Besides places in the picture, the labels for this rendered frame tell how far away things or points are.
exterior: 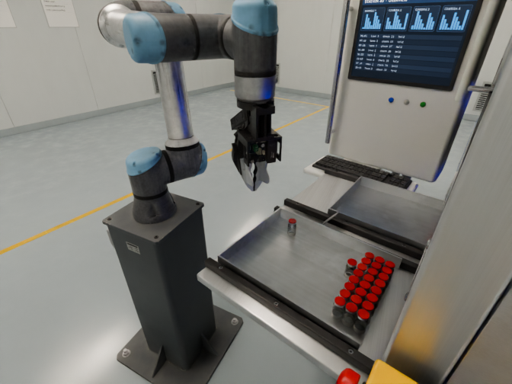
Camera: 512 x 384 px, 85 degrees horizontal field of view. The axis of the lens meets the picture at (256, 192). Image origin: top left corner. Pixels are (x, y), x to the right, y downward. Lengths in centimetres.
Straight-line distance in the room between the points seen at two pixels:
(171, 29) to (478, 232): 49
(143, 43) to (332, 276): 59
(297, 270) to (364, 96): 90
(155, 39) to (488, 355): 59
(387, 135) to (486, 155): 111
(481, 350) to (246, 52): 49
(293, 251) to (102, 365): 122
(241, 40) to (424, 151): 100
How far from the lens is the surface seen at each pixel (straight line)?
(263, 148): 56
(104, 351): 175
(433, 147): 134
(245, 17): 51
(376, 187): 106
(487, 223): 30
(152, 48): 54
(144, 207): 102
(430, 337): 40
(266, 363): 156
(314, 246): 76
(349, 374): 42
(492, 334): 37
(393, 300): 70
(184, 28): 56
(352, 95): 139
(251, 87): 52
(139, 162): 95
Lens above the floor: 138
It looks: 31 degrees down
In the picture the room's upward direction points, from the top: straight up
